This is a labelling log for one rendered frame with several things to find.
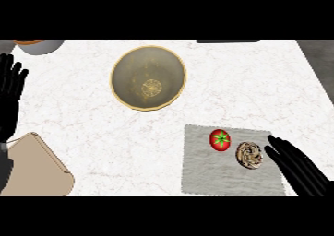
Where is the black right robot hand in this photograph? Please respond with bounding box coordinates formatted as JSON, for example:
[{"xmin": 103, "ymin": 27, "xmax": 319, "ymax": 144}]
[{"xmin": 262, "ymin": 134, "xmax": 334, "ymax": 197}]

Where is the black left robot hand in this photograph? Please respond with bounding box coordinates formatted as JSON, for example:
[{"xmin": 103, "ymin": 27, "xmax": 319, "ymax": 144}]
[{"xmin": 0, "ymin": 53, "xmax": 29, "ymax": 145}]

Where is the brown swirled cupcake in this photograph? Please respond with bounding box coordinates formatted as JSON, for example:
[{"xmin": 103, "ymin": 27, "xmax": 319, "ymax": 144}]
[{"xmin": 234, "ymin": 141, "xmax": 264, "ymax": 171}]

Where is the grey placemat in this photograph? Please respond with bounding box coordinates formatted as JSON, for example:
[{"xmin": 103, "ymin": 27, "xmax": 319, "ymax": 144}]
[{"xmin": 180, "ymin": 124, "xmax": 287, "ymax": 197}]

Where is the olive gold-rimmed bowl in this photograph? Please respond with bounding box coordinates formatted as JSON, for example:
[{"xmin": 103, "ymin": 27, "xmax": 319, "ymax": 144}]
[{"xmin": 109, "ymin": 45, "xmax": 187, "ymax": 112}]

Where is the grey pot with orange rim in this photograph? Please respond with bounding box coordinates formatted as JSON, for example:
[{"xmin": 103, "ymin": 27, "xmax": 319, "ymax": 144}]
[{"xmin": 11, "ymin": 39, "xmax": 64, "ymax": 56}]

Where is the red tomato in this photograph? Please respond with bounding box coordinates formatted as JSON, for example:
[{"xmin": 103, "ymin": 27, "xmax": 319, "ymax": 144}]
[{"xmin": 208, "ymin": 128, "xmax": 233, "ymax": 152}]

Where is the tan cutting board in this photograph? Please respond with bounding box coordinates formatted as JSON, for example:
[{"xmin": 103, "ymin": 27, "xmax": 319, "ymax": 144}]
[{"xmin": 0, "ymin": 131, "xmax": 76, "ymax": 197}]

